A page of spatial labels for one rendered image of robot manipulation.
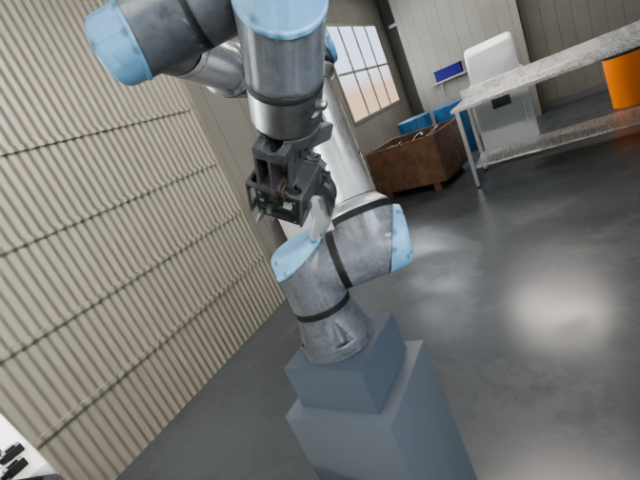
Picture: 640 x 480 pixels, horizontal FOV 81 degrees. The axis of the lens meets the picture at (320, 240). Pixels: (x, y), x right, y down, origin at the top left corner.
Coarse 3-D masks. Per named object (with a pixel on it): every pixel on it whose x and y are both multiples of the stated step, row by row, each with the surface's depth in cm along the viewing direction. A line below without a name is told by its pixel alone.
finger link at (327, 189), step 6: (324, 174) 48; (330, 174) 48; (324, 180) 48; (330, 180) 48; (324, 186) 48; (330, 186) 49; (318, 192) 50; (324, 192) 49; (330, 192) 49; (336, 192) 50; (324, 198) 50; (330, 198) 50; (330, 204) 52; (330, 210) 52
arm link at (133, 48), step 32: (128, 0) 36; (160, 0) 35; (96, 32) 36; (128, 32) 36; (160, 32) 36; (192, 32) 37; (128, 64) 38; (160, 64) 39; (192, 64) 44; (224, 64) 54; (224, 96) 70
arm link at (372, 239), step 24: (336, 96) 72; (336, 120) 70; (336, 144) 69; (336, 168) 69; (360, 168) 69; (360, 192) 68; (336, 216) 69; (360, 216) 66; (384, 216) 67; (336, 240) 68; (360, 240) 66; (384, 240) 66; (408, 240) 66; (360, 264) 67; (384, 264) 67; (408, 264) 69
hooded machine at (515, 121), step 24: (480, 48) 463; (504, 48) 448; (480, 72) 463; (504, 72) 451; (504, 96) 456; (528, 96) 447; (480, 120) 477; (504, 120) 466; (528, 120) 454; (504, 144) 477
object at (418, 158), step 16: (432, 128) 511; (448, 128) 469; (384, 144) 539; (400, 144) 469; (416, 144) 455; (432, 144) 443; (448, 144) 464; (368, 160) 507; (384, 160) 492; (400, 160) 478; (416, 160) 465; (432, 160) 453; (448, 160) 460; (464, 160) 494; (384, 176) 504; (400, 176) 489; (416, 176) 476; (432, 176) 462; (448, 176) 456; (384, 192) 516; (400, 192) 525
